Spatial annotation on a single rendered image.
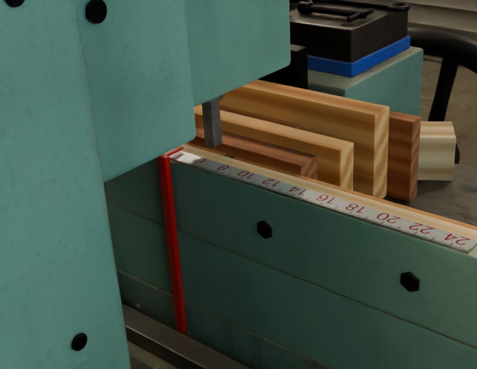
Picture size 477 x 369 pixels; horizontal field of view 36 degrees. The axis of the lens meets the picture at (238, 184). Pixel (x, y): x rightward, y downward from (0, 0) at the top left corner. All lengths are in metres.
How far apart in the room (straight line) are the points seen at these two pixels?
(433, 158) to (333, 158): 0.10
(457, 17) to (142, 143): 3.55
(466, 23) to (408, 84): 3.17
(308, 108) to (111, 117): 0.22
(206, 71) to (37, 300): 0.21
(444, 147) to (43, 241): 0.36
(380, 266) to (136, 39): 0.18
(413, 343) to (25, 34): 0.27
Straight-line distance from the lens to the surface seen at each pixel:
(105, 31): 0.35
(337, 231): 0.43
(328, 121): 0.54
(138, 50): 0.37
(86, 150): 0.30
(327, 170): 0.51
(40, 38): 0.28
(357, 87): 0.62
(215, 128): 0.52
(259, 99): 0.58
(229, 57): 0.47
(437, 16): 3.94
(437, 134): 0.58
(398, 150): 0.54
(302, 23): 0.65
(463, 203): 0.56
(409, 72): 0.70
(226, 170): 0.47
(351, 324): 0.46
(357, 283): 0.44
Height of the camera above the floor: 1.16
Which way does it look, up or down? 26 degrees down
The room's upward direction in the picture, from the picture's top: 4 degrees counter-clockwise
